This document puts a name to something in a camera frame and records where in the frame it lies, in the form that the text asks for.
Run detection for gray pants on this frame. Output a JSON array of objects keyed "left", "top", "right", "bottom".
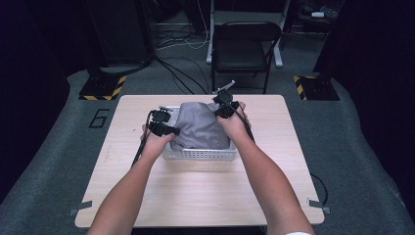
[{"left": 169, "top": 101, "right": 231, "bottom": 152}]

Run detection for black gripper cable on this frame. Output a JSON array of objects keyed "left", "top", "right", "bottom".
[
  {"left": 130, "top": 110, "right": 155, "bottom": 169},
  {"left": 224, "top": 97, "right": 256, "bottom": 144}
]

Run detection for white perforated plastic basket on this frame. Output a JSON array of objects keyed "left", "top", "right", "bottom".
[{"left": 161, "top": 105, "right": 239, "bottom": 162}]

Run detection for person's right hand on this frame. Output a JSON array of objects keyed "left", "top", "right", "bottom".
[{"left": 215, "top": 101, "right": 254, "bottom": 145}]

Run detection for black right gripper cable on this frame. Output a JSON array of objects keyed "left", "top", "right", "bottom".
[{"left": 224, "top": 97, "right": 256, "bottom": 144}]

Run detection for black floor cables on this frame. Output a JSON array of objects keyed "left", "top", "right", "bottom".
[{"left": 153, "top": 55, "right": 210, "bottom": 96}]

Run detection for person's left hand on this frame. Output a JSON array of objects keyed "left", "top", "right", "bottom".
[{"left": 140, "top": 123, "right": 176, "bottom": 162}]

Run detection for white floor cable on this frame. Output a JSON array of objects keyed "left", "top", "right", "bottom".
[{"left": 156, "top": 0, "right": 210, "bottom": 52}]

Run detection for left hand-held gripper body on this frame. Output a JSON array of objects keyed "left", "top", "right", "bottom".
[{"left": 148, "top": 105, "right": 173, "bottom": 137}]

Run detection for gray tape strip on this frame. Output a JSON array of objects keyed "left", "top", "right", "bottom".
[
  {"left": 68, "top": 200, "right": 94, "bottom": 217},
  {"left": 306, "top": 197, "right": 332, "bottom": 215}
]

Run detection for black folding chair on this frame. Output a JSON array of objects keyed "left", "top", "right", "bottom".
[
  {"left": 210, "top": 21, "right": 283, "bottom": 96},
  {"left": 206, "top": 0, "right": 292, "bottom": 69}
]

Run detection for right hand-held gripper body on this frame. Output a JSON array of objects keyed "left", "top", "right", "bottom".
[{"left": 211, "top": 79, "right": 241, "bottom": 119}]

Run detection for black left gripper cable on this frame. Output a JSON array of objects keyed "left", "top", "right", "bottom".
[{"left": 130, "top": 110, "right": 155, "bottom": 169}]

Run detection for black cable beside table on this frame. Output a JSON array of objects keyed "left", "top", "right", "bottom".
[{"left": 309, "top": 170, "right": 329, "bottom": 207}]

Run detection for black striped stand base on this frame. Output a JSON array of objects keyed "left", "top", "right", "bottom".
[
  {"left": 78, "top": 72, "right": 127, "bottom": 102},
  {"left": 293, "top": 74, "right": 341, "bottom": 102}
]

